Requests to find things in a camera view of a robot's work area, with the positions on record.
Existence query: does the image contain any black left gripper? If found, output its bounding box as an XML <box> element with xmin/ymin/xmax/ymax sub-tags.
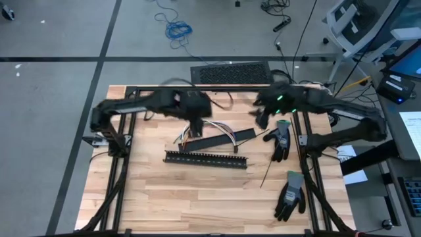
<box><xmin>157</xmin><ymin>88</ymin><xmax>213</xmax><ymax>138</ymax></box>

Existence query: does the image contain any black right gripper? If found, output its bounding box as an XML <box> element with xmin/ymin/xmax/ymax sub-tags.
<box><xmin>255</xmin><ymin>82</ymin><xmax>309</xmax><ymax>130</ymax></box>

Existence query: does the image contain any white wire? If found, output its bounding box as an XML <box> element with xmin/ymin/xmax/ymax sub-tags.
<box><xmin>179</xmin><ymin>120</ymin><xmax>237</xmax><ymax>147</ymax></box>

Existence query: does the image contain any red wire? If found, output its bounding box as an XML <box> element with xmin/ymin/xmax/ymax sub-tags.
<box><xmin>180</xmin><ymin>120</ymin><xmax>237</xmax><ymax>149</ymax></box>

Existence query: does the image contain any black duct cover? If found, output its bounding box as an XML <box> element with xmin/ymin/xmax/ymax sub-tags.
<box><xmin>178</xmin><ymin>128</ymin><xmax>257</xmax><ymax>153</ymax></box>

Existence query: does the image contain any yellow wire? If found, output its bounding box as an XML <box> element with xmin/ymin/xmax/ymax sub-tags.
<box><xmin>180</xmin><ymin>120</ymin><xmax>237</xmax><ymax>147</ymax></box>

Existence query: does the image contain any black slotted cable duct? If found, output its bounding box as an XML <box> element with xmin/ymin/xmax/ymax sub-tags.
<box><xmin>163</xmin><ymin>149</ymin><xmax>249</xmax><ymax>171</ymax></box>

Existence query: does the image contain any blue wire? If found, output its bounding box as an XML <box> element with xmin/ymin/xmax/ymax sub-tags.
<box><xmin>180</xmin><ymin>120</ymin><xmax>238</xmax><ymax>147</ymax></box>

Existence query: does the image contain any black grey work glove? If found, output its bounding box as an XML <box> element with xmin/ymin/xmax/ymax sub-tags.
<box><xmin>262</xmin><ymin>119</ymin><xmax>292</xmax><ymax>163</ymax></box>
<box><xmin>274</xmin><ymin>171</ymin><xmax>307</xmax><ymax>223</ymax></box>

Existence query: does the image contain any long black zip tie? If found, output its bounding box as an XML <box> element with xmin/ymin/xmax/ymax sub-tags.
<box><xmin>259</xmin><ymin>153</ymin><xmax>276</xmax><ymax>189</ymax></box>

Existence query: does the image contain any black perforated computer case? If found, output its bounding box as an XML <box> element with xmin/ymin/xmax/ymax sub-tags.
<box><xmin>190</xmin><ymin>61</ymin><xmax>274</xmax><ymax>86</ymax></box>

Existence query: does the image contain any black power strip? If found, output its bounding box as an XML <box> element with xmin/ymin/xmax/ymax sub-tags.
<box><xmin>272</xmin><ymin>17</ymin><xmax>292</xmax><ymax>33</ymax></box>

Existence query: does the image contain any black desk base bar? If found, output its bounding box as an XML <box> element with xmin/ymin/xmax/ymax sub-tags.
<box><xmin>339</xmin><ymin>139</ymin><xmax>400</xmax><ymax>176</ymax></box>

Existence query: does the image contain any grey office chair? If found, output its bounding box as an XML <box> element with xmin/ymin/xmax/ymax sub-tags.
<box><xmin>301</xmin><ymin>0</ymin><xmax>421</xmax><ymax>85</ymax></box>

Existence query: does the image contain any grey side desk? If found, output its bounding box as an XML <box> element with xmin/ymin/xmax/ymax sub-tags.
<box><xmin>370</xmin><ymin>70</ymin><xmax>421</xmax><ymax>237</ymax></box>

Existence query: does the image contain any black box device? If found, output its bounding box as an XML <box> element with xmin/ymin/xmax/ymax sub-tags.
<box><xmin>376</xmin><ymin>73</ymin><xmax>416</xmax><ymax>105</ymax></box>

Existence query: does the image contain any white printed paper sheet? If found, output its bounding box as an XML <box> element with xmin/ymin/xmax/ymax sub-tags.
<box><xmin>399</xmin><ymin>111</ymin><xmax>421</xmax><ymax>153</ymax></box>

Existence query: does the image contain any laptop with blue screen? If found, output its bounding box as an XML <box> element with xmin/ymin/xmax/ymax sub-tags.
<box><xmin>382</xmin><ymin>42</ymin><xmax>421</xmax><ymax>82</ymax></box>

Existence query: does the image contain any black keyboard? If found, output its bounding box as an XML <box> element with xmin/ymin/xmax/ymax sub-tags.
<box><xmin>397</xmin><ymin>176</ymin><xmax>421</xmax><ymax>219</ymax></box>

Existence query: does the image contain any black white floor object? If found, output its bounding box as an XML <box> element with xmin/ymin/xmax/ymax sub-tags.
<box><xmin>0</xmin><ymin>3</ymin><xmax>16</xmax><ymax>22</ymax></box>

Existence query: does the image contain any black aluminium table frame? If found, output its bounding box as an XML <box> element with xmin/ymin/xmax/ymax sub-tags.
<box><xmin>74</xmin><ymin>84</ymin><xmax>358</xmax><ymax>237</ymax></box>

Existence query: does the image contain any thin black hanging cable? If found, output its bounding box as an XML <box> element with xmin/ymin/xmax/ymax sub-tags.
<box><xmin>291</xmin><ymin>0</ymin><xmax>319</xmax><ymax>82</ymax></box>

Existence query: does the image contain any blue coiled floor cable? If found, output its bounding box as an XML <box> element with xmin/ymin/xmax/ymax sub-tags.
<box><xmin>146</xmin><ymin>0</ymin><xmax>233</xmax><ymax>66</ymax></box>

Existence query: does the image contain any yellow floor cable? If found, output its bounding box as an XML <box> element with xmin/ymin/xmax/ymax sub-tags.
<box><xmin>334</xmin><ymin>75</ymin><xmax>372</xmax><ymax>98</ymax></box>

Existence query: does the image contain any black floor cable bunch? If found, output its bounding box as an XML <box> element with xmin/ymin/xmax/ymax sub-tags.
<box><xmin>260</xmin><ymin>0</ymin><xmax>292</xmax><ymax>18</ymax></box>

